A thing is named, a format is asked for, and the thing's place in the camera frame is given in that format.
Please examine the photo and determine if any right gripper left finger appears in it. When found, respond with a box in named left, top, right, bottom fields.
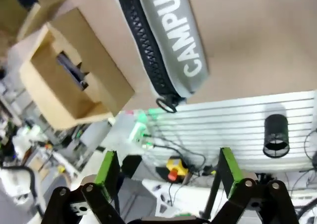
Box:
left=43, top=149, right=125, bottom=224

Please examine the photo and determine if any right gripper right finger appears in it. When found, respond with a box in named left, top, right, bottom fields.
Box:
left=212, top=147, right=301, bottom=224

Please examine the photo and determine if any large cardboard box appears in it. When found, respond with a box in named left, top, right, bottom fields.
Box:
left=7, top=7, right=136, bottom=131

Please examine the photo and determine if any grey campus pencil case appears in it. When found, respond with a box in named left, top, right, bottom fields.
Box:
left=116, top=0, right=211, bottom=114

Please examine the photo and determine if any small cardboard box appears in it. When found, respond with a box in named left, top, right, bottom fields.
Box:
left=0, top=0, right=74, bottom=43

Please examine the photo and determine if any aluminium slatted panel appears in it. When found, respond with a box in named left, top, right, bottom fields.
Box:
left=116, top=90, right=317, bottom=173

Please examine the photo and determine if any white power strip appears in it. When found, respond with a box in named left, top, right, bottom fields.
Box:
left=128, top=120, right=156, bottom=149

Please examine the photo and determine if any yellow emergency stop button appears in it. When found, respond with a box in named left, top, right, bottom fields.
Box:
left=165, top=157, right=191, bottom=184

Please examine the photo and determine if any black mesh pen holder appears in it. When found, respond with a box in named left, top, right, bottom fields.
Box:
left=262, top=114, right=291, bottom=159

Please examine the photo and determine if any black power cable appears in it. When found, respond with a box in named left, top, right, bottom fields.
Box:
left=145, top=133, right=207, bottom=176

